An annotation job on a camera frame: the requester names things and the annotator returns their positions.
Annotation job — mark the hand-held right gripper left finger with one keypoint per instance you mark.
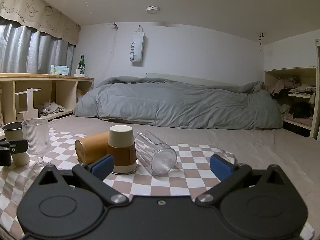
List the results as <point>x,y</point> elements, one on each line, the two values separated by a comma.
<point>102,167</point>

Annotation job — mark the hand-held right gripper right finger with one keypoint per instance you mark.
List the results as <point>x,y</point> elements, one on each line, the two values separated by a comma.
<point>220,168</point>

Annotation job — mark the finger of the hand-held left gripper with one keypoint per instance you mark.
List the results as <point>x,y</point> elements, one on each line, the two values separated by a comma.
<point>15,148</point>

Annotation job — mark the beige mug with dark rim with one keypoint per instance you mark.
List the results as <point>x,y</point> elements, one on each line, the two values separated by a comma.
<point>13,131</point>

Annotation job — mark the brown wooden cup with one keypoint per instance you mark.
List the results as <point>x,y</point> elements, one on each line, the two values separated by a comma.
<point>91,147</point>

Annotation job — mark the cream cup with brown sleeve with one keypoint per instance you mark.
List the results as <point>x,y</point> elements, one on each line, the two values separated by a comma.
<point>121,152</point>

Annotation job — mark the clear plastic cup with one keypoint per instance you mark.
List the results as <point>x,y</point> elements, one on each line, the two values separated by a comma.
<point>156,151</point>

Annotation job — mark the ribbed glass goblet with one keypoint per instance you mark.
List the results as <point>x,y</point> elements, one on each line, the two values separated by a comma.
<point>36,137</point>

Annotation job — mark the brown white checkered cloth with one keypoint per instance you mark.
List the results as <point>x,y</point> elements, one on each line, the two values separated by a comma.
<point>190,166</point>

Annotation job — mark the small wooden stand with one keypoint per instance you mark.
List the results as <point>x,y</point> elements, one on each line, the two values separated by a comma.
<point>30,102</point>

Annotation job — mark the crumpled beige clothes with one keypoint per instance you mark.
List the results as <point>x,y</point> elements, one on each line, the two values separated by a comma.
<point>51,107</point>

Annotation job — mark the grey duvet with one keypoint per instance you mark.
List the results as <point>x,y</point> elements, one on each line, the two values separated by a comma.
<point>175,105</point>

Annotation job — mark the low wooden shelf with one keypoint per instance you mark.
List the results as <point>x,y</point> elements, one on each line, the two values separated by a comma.
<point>62,78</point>

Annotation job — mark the tissue pack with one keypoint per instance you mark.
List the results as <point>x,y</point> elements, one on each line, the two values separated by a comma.
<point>52,69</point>
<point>62,70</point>

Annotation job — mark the grey curtain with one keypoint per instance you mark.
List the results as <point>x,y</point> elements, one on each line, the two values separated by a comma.
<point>30,52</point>

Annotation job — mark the small white box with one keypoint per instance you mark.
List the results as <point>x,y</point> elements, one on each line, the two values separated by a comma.
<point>79,72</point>

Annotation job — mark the dark clothes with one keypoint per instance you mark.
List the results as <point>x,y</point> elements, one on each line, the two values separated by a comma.
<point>301,110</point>

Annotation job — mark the green glass bottle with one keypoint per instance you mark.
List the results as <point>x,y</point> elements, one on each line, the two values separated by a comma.
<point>81,63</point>

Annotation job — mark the pile of tan clothes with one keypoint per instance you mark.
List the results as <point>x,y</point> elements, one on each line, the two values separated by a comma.
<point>287,82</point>

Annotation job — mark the wooden shelf with clothes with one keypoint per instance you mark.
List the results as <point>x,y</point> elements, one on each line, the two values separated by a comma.
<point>290,70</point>

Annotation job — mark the white hanging tote bag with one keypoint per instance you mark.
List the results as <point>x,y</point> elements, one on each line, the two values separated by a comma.
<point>137,47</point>

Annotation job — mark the beige printed curtain valance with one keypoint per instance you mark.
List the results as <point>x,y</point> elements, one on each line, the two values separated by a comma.
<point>37,12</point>

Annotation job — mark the round white ceiling light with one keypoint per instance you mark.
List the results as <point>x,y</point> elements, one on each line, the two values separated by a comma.
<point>153,9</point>

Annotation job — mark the black wall bracket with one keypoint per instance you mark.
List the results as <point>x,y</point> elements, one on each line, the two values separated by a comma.
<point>260,38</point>

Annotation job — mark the black wall clip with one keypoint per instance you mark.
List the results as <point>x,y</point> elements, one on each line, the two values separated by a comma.
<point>115,25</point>

